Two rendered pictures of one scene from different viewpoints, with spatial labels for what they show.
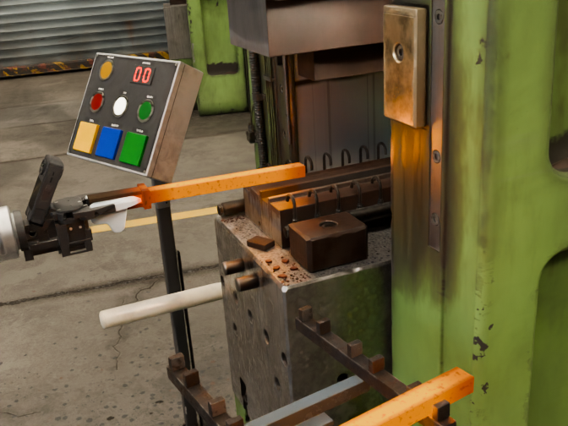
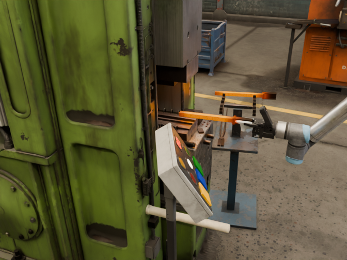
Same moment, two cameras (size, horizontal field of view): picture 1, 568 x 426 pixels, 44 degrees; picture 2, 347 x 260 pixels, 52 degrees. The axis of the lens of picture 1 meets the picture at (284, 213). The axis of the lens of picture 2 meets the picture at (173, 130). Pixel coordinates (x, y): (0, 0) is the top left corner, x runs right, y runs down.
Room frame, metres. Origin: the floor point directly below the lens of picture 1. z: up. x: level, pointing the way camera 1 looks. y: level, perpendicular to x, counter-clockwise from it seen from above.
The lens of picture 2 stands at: (2.68, 1.17, 1.91)
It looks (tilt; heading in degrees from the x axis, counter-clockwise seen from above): 28 degrees down; 223
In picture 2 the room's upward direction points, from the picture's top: 1 degrees counter-clockwise
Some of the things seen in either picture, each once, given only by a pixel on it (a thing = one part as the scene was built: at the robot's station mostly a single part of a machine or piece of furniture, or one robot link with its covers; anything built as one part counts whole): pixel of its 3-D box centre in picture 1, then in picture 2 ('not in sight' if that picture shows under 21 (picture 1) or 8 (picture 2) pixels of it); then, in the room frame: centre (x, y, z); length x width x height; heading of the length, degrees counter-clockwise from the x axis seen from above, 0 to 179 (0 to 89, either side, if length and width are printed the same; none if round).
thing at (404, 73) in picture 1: (404, 65); not in sight; (1.06, -0.19, 1.27); 0.09 x 0.02 x 0.17; 22
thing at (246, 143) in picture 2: not in sight; (235, 135); (0.75, -0.01, 0.67); 0.40 x 0.30 x 0.02; 31
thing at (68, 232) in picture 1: (54, 227); (264, 128); (1.14, 0.40, 1.02); 0.12 x 0.08 x 0.09; 112
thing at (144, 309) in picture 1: (188, 298); (188, 218); (1.59, 0.26, 0.62); 0.44 x 0.05 x 0.05; 112
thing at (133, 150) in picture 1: (134, 149); (196, 166); (1.63, 0.34, 1.01); 0.07 x 0.05 x 0.07; 47
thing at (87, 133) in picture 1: (87, 138); (204, 194); (1.77, 0.49, 1.01); 0.07 x 0.05 x 0.07; 47
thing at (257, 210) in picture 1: (355, 190); (157, 124); (1.38, -0.15, 0.96); 0.42 x 0.20 x 0.09; 112
